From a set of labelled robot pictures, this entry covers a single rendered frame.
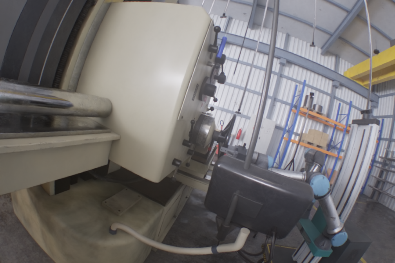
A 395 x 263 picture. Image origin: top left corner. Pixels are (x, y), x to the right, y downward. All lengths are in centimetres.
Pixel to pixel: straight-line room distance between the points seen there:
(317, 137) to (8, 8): 874
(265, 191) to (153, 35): 79
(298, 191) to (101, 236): 96
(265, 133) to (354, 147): 674
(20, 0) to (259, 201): 117
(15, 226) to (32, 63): 145
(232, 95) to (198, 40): 799
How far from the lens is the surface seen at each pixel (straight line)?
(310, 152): 174
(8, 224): 196
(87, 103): 75
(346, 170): 174
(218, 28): 83
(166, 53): 80
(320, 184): 108
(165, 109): 74
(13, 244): 181
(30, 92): 60
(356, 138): 175
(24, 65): 92
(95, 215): 121
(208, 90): 97
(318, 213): 179
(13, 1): 90
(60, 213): 119
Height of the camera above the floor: 140
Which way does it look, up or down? 1 degrees down
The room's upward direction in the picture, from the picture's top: 18 degrees clockwise
